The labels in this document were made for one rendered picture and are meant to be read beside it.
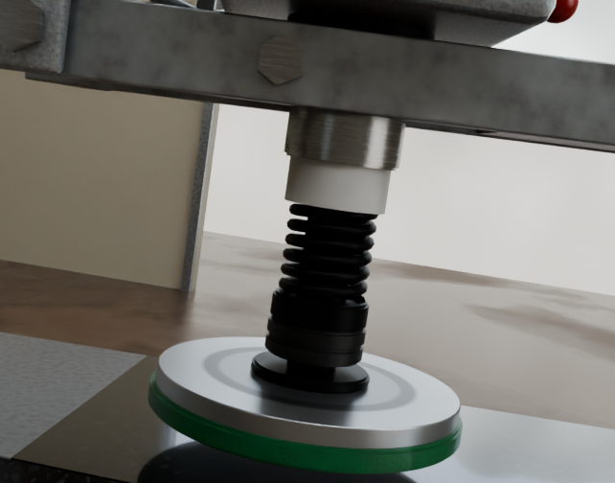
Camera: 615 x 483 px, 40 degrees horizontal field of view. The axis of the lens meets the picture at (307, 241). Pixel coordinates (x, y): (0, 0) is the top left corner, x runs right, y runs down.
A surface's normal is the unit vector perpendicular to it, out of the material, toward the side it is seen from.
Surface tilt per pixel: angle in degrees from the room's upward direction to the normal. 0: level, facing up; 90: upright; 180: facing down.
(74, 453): 0
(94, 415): 0
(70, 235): 90
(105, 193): 90
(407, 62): 90
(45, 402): 0
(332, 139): 90
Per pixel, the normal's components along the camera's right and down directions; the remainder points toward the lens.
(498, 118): 0.04, 0.11
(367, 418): 0.15, -0.98
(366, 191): 0.50, 0.16
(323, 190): -0.26, 0.07
